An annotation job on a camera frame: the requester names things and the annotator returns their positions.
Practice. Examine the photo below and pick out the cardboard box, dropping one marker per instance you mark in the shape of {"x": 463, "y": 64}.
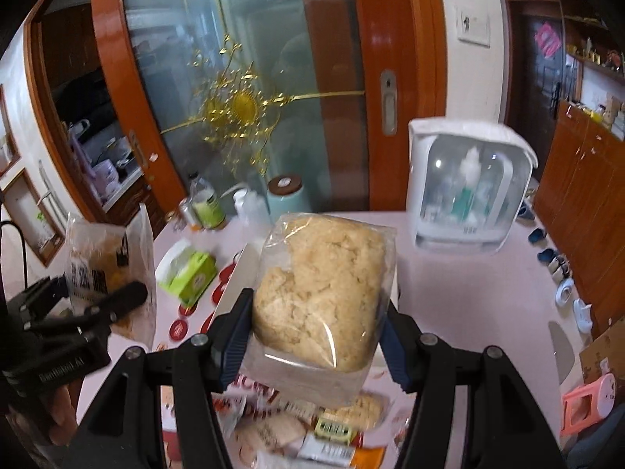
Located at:
{"x": 605, "y": 351}

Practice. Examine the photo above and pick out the wooden floor cabinet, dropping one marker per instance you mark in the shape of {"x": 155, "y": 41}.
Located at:
{"x": 586, "y": 195}

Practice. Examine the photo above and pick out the wooden wall shelf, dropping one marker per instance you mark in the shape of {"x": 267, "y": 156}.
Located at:
{"x": 595, "y": 24}

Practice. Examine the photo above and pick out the red white snack packet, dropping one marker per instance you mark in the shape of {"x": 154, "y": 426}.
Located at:
{"x": 249, "y": 395}

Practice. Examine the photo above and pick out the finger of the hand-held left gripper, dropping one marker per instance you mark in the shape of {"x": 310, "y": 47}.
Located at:
{"x": 44, "y": 298}
{"x": 124, "y": 298}

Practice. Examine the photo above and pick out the wooden framed glass door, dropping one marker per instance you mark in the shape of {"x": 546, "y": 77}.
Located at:
{"x": 400, "y": 34}

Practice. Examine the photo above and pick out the pink door decoration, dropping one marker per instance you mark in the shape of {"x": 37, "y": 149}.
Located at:
{"x": 548, "y": 40}

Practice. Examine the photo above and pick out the white plastic tray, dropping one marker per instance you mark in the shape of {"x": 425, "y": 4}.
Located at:
{"x": 234, "y": 278}

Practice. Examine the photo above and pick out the white lilac kitchen appliance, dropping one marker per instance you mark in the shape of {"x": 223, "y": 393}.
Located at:
{"x": 107, "y": 178}

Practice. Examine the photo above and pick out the silver drink can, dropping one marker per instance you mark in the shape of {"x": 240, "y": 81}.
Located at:
{"x": 188, "y": 215}

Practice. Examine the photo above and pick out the glass bottle with green label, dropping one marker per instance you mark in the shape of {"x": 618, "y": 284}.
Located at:
{"x": 207, "y": 205}

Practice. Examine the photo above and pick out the pink plastic stool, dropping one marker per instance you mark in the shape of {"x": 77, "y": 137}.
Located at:
{"x": 593, "y": 400}

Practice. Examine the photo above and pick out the orange snack packet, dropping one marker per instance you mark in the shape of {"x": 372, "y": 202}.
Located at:
{"x": 373, "y": 458}

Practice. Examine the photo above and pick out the teal jar with brown lid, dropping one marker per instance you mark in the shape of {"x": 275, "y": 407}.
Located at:
{"x": 293, "y": 200}

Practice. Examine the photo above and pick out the person's left hand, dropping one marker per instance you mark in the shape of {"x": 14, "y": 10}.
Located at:
{"x": 61, "y": 410}

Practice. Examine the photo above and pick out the green tissue box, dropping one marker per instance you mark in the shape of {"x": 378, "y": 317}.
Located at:
{"x": 195, "y": 278}

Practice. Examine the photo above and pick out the row of shoes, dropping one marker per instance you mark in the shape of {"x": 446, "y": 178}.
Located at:
{"x": 566, "y": 293}

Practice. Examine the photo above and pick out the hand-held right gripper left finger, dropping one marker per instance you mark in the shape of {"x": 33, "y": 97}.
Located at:
{"x": 235, "y": 344}

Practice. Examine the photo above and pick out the white cosmetic storage box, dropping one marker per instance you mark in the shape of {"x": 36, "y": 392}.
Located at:
{"x": 439, "y": 132}

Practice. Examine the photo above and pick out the clear packet of yellow snacks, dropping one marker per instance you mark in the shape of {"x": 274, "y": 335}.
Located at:
{"x": 95, "y": 254}

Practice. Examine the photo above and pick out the translucent squeeze bottle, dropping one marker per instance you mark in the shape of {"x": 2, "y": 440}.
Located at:
{"x": 251, "y": 212}

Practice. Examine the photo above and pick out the dark entrance door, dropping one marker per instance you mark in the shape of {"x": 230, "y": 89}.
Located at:
{"x": 530, "y": 83}

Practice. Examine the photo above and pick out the clear packet with beige cake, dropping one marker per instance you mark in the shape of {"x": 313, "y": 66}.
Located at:
{"x": 371, "y": 406}

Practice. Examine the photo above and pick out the white wall switch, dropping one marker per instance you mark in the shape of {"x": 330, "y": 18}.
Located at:
{"x": 473, "y": 27}

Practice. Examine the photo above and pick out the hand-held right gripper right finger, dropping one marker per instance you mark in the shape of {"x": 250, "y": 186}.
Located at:
{"x": 391, "y": 351}

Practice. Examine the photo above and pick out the clear bag of crumbly cake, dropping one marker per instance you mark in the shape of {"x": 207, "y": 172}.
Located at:
{"x": 317, "y": 293}

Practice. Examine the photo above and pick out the small packet with yellow label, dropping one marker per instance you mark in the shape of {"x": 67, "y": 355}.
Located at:
{"x": 334, "y": 431}

